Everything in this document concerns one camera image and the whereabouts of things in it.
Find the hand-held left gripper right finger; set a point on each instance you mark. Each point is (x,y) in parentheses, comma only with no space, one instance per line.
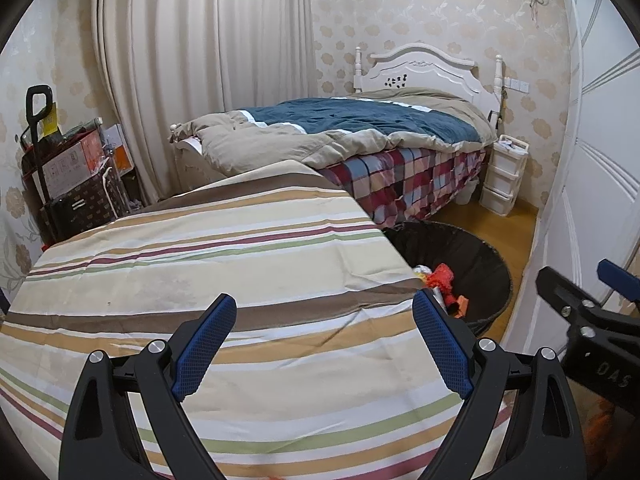
(445,350)

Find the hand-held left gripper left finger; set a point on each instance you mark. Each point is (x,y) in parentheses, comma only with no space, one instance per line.
(202,350)

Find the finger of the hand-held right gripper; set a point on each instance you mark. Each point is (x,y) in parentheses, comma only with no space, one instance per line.
(617,272)
(565,292)

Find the red-orange foam net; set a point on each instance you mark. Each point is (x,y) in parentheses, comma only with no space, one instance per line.
(442,275)

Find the yellow foam net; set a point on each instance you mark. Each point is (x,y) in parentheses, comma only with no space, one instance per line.
(422,272)

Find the black trash bin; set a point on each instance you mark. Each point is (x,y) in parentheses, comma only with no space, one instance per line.
(475,260)

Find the striped tablecloth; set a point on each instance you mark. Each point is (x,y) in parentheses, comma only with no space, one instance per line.
(200,260)

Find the white wardrobe door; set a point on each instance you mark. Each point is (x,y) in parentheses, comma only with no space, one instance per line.
(590,160)

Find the white plastic drawer unit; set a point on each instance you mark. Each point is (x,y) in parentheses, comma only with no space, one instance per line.
(502,180)

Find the plaid bed sheet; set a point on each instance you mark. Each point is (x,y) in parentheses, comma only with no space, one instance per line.
(400,175)

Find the small white orange box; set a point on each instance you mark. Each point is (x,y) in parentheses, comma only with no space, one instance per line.
(117,150)

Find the white and orange cardboard box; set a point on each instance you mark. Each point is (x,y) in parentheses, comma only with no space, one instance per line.
(65,170)

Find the blue and beige duvet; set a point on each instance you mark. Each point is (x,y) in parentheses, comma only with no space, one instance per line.
(350,115)

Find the bed with blue-beige quilt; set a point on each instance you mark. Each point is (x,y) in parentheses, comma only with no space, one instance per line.
(420,62)

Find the yellow tag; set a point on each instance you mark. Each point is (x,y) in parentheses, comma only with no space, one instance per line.
(50,120)

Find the cream curtain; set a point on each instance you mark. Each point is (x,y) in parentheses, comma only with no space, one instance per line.
(200,35)

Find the white wall socket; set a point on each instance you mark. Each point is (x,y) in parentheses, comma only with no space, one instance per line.
(516,85)

